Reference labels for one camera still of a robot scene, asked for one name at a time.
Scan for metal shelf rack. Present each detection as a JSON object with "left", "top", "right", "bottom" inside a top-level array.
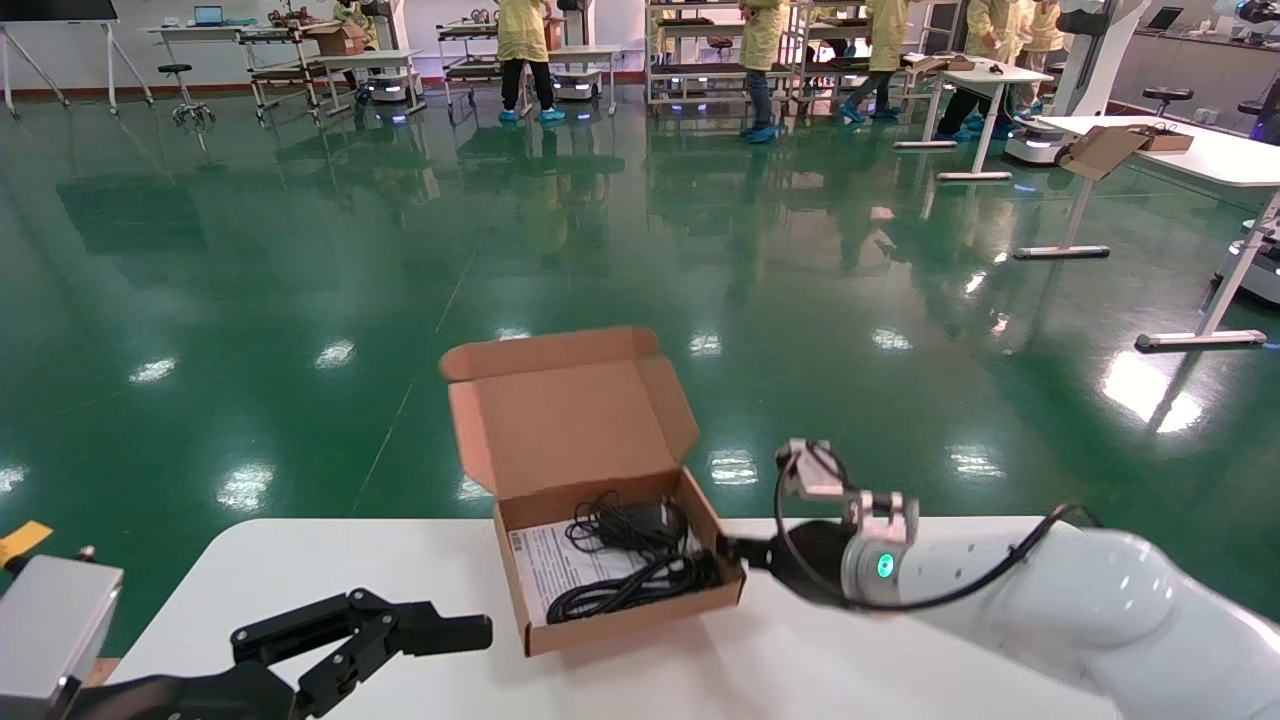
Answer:
[
  {"left": 800, "top": 0, "right": 906, "bottom": 101},
  {"left": 643, "top": 0, "right": 809, "bottom": 113}
]

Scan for brown cardboard storage box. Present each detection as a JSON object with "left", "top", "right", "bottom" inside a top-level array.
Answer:
[{"left": 439, "top": 325, "right": 747, "bottom": 658}]

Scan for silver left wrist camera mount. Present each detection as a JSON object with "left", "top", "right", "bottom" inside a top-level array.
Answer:
[{"left": 0, "top": 555, "right": 124, "bottom": 720}]

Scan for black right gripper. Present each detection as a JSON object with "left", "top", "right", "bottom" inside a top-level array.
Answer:
[{"left": 715, "top": 519, "right": 852, "bottom": 606}]

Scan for seated person in yellow coat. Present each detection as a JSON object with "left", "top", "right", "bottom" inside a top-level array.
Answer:
[{"left": 335, "top": 0, "right": 381, "bottom": 51}]

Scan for person yellow coat black trousers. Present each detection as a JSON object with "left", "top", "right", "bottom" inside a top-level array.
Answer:
[{"left": 938, "top": 0, "right": 1041, "bottom": 143}]

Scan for coiled black cable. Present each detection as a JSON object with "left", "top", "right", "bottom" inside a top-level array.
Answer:
[{"left": 545, "top": 552, "right": 723, "bottom": 625}]

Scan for white office desk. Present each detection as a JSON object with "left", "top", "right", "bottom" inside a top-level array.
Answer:
[{"left": 148, "top": 22, "right": 306, "bottom": 111}]

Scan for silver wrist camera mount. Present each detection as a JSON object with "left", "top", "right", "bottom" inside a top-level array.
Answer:
[
  {"left": 0, "top": 555, "right": 124, "bottom": 720},
  {"left": 777, "top": 438, "right": 919, "bottom": 549}
]

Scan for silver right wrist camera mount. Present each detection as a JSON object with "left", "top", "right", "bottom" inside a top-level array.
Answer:
[{"left": 777, "top": 438, "right": 919, "bottom": 549}]

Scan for person yellow coat blue jeans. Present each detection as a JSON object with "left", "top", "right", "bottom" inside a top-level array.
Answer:
[{"left": 738, "top": 0, "right": 793, "bottom": 144}]

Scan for yellow tape tag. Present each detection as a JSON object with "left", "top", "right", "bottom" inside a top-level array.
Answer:
[{"left": 0, "top": 520, "right": 53, "bottom": 571}]

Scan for grey long counter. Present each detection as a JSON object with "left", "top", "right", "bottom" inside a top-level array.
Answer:
[{"left": 1108, "top": 28, "right": 1280, "bottom": 113}]

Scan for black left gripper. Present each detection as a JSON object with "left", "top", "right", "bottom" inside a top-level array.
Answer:
[{"left": 60, "top": 587, "right": 494, "bottom": 720}]

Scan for white paper leaflet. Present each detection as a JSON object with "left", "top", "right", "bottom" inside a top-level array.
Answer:
[{"left": 508, "top": 520, "right": 641, "bottom": 627}]

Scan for large cardboard box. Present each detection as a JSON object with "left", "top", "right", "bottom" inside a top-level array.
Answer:
[{"left": 303, "top": 24, "right": 367, "bottom": 57}]

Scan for black board on stand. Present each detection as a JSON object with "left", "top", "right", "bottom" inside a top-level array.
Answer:
[{"left": 0, "top": 0, "right": 156, "bottom": 119}]

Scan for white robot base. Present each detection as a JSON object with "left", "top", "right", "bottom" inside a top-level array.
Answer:
[
  {"left": 358, "top": 70, "right": 423, "bottom": 128},
  {"left": 552, "top": 68, "right": 605, "bottom": 103}
]

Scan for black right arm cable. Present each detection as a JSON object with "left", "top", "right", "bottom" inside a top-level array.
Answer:
[{"left": 773, "top": 443, "right": 1103, "bottom": 612}]

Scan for white height-adjustable table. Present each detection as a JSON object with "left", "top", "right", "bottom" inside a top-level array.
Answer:
[
  {"left": 895, "top": 55, "right": 1054, "bottom": 183},
  {"left": 545, "top": 45, "right": 626, "bottom": 117},
  {"left": 1015, "top": 113, "right": 1280, "bottom": 352},
  {"left": 315, "top": 50, "right": 429, "bottom": 118}
]

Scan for metal frame cart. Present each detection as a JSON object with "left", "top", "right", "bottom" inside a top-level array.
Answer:
[
  {"left": 240, "top": 25, "right": 331, "bottom": 123},
  {"left": 436, "top": 18, "right": 506, "bottom": 109}
]

